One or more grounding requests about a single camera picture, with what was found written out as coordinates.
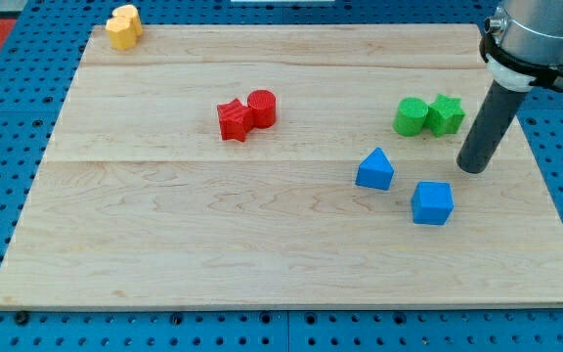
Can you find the blue triangle block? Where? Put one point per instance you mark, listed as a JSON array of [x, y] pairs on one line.
[[375, 171]]

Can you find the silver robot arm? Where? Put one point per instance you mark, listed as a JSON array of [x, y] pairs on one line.
[[529, 30]]

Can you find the wooden board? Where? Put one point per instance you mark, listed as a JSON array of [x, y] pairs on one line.
[[139, 205]]

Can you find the red star block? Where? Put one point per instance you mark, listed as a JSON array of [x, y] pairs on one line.
[[235, 120]]

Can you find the red cylinder block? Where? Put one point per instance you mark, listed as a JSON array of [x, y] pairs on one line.
[[263, 105]]

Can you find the green cylinder block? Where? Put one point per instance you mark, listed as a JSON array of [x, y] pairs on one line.
[[410, 116]]

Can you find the blue cube block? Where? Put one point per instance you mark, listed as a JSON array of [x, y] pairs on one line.
[[432, 203]]

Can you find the green star block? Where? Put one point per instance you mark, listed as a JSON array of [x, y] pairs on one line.
[[445, 115]]

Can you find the yellow hexagon block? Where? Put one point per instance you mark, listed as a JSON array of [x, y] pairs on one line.
[[121, 33]]

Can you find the yellow cylinder block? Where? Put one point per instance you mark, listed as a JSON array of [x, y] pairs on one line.
[[127, 16]]

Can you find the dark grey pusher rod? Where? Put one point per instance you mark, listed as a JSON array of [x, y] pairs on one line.
[[489, 127]]

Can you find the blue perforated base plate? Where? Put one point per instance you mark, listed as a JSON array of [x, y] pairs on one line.
[[37, 63]]

